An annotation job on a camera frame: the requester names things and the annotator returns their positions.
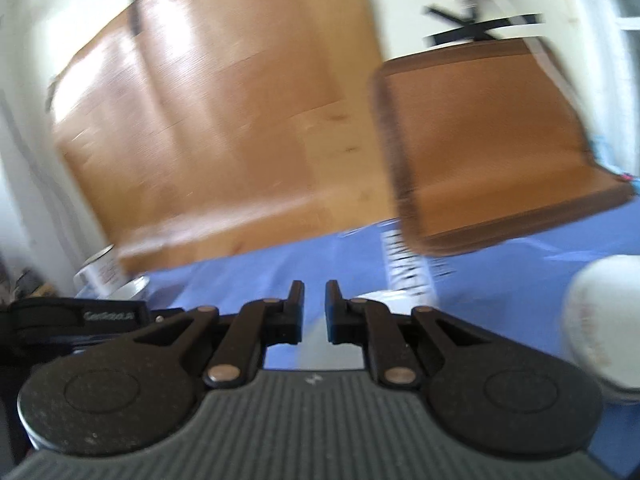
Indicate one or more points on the white window frame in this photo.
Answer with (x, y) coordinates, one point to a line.
(622, 35)

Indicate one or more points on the white floral bowl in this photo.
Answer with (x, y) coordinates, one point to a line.
(335, 357)
(132, 287)
(600, 320)

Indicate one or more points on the brown woven bamboo mat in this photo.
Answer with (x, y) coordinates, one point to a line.
(490, 150)

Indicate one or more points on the pink and blue bedsheet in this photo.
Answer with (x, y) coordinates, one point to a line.
(607, 152)

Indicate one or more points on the white enamel mug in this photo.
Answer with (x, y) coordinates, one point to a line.
(100, 270)

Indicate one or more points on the black tape cross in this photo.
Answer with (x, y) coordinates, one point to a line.
(470, 30)

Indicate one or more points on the blue printed tablecloth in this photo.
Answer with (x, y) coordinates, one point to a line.
(500, 285)

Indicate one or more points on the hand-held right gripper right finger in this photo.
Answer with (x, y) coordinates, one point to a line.
(334, 310)

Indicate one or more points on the black tape strip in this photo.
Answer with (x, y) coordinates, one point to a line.
(135, 10)

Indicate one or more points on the wood-pattern vinyl sheet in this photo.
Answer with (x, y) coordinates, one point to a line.
(225, 110)

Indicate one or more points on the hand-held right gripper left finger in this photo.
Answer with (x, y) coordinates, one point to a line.
(295, 310)

